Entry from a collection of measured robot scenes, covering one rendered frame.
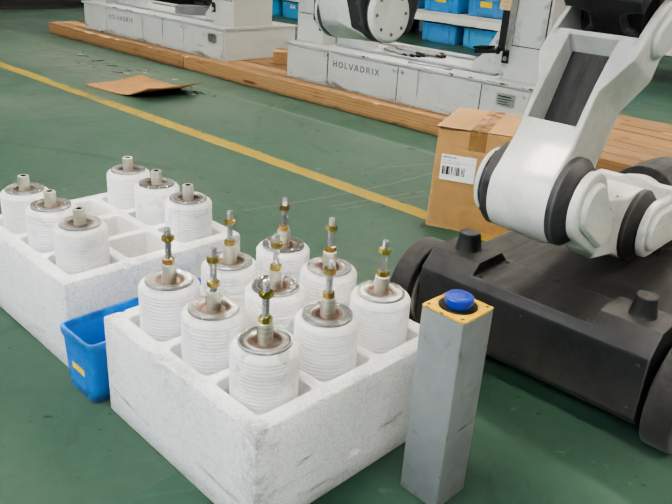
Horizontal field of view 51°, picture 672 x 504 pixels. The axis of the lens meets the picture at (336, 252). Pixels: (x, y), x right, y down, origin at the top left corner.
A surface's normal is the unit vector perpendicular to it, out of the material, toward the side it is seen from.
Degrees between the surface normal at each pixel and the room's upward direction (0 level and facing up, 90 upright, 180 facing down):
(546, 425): 0
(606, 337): 46
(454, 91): 90
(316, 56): 90
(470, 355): 90
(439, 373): 90
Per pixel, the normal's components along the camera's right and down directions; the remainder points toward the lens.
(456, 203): -0.37, 0.33
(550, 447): 0.06, -0.92
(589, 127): 0.72, 0.32
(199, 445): -0.71, 0.24
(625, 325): -0.44, -0.47
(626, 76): 0.51, 0.68
